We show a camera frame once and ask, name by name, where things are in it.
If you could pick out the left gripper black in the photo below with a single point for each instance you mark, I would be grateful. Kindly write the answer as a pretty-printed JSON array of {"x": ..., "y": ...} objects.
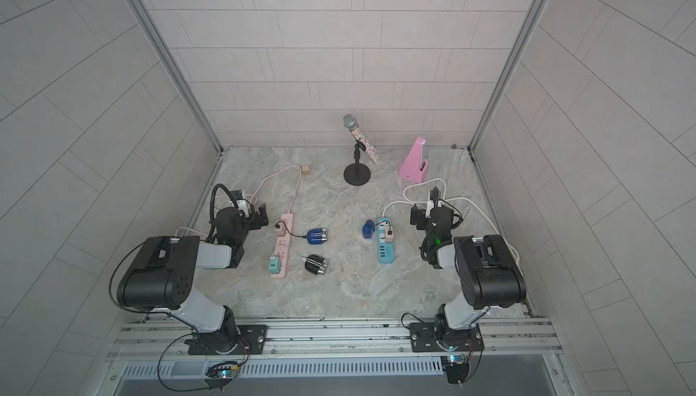
[{"x": 255, "y": 218}]

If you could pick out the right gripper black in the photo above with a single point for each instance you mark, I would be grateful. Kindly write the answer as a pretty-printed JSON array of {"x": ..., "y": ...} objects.
[{"x": 421, "y": 225}]

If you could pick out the teal power adapter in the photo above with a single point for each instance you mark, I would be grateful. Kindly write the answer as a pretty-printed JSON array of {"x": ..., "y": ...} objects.
[{"x": 274, "y": 265}]

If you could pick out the black electric shaver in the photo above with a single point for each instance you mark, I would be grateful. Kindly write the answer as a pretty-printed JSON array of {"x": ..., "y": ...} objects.
[{"x": 315, "y": 264}]

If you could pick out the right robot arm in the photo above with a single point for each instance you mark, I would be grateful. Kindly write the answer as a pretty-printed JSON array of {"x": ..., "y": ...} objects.
[{"x": 489, "y": 277}]

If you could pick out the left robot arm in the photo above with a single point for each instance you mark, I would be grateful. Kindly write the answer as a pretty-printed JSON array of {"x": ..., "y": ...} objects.
[{"x": 160, "y": 278}]

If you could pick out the small blue electric shaver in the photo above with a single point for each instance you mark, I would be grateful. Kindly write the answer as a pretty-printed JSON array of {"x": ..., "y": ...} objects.
[{"x": 368, "y": 229}]

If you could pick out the beige power adapter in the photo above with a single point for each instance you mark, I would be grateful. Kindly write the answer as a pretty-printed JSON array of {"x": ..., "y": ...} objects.
[{"x": 280, "y": 228}]

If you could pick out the pink power strip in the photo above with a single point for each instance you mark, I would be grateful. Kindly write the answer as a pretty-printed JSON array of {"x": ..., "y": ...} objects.
[{"x": 282, "y": 245}]

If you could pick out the pink power adapter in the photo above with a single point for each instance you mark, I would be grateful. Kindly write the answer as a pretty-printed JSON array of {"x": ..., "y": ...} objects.
[{"x": 388, "y": 236}]

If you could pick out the teal power strip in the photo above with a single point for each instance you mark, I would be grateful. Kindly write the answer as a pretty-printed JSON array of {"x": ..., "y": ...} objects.
[{"x": 385, "y": 250}]

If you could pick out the pink metronome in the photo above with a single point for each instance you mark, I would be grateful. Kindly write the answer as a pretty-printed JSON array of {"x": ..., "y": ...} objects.
[{"x": 416, "y": 165}]

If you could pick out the black microphone stand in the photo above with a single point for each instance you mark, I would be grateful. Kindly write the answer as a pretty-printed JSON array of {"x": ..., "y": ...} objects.
[{"x": 357, "y": 174}]

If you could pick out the glitter microphone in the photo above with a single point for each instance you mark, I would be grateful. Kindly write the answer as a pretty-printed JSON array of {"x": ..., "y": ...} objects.
[{"x": 352, "y": 125}]

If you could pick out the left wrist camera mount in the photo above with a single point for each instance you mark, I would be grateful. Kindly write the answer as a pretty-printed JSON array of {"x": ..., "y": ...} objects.
[{"x": 238, "y": 199}]

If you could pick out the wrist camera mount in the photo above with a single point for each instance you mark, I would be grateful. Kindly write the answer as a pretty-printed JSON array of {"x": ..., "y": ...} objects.
[
  {"x": 432, "y": 202},
  {"x": 238, "y": 199}
]

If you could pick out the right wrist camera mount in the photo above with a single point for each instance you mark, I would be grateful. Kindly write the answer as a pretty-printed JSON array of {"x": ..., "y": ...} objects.
[{"x": 432, "y": 202}]

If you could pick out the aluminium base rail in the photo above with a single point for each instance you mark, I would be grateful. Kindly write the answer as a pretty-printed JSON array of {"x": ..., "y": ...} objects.
[{"x": 281, "y": 339}]

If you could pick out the left corner aluminium post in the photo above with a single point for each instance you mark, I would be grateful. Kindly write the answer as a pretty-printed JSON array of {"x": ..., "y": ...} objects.
[{"x": 151, "y": 32}]

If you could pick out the corner aluminium post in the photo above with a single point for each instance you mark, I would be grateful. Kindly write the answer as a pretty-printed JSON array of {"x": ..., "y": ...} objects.
[
  {"x": 522, "y": 39},
  {"x": 151, "y": 32}
]

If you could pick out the right corner aluminium post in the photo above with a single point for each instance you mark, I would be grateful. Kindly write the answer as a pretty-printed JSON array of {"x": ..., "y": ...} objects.
[{"x": 522, "y": 39}]

